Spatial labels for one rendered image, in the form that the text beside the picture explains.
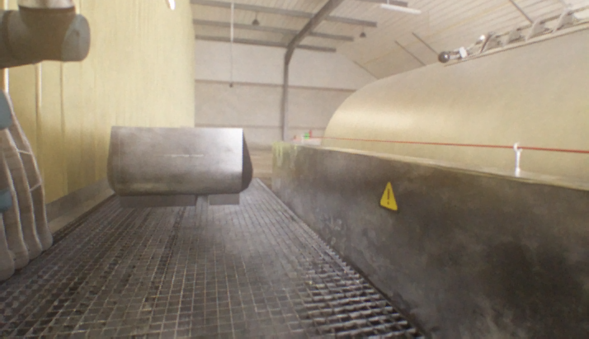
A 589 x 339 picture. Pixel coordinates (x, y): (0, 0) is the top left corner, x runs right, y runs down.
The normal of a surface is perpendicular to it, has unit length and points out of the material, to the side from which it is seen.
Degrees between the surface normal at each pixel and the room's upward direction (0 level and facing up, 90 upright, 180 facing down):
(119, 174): 95
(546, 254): 90
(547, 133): 67
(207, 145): 90
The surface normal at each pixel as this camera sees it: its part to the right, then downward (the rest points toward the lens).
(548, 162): -0.92, -0.26
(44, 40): 0.24, 0.59
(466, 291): -0.96, 0.00
